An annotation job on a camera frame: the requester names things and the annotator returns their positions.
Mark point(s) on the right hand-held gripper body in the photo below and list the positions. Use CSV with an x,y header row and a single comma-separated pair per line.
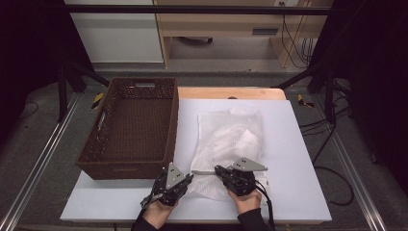
x,y
240,183

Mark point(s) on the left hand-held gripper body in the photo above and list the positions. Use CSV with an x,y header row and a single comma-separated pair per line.
x,y
170,189

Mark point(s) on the white mesh laundry bag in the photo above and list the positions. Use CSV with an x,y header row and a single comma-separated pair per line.
x,y
211,150

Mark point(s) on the brown woven basket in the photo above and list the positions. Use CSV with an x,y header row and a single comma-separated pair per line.
x,y
134,134

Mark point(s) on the person's right hand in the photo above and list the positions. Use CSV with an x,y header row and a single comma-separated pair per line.
x,y
247,203

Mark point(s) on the person's left hand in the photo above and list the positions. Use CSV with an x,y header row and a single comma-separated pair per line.
x,y
157,215

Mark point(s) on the white foam board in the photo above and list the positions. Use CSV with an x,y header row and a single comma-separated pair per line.
x,y
288,128

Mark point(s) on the yellow black tape strip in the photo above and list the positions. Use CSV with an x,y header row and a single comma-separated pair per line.
x,y
97,100
303,101

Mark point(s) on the black metal stand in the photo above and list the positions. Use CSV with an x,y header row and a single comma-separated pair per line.
x,y
329,96
62,96

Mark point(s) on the light wooden desk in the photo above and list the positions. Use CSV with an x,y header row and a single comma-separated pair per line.
x,y
224,24

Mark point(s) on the white cabinet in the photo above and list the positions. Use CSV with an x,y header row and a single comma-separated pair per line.
x,y
118,38

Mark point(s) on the black horizontal bar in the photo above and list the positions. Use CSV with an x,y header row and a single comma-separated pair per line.
x,y
192,10

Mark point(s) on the black curtain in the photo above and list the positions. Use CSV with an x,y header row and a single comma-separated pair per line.
x,y
32,48
378,64

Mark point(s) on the aluminium floor rail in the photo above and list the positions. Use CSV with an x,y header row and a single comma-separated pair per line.
x,y
356,179
38,160

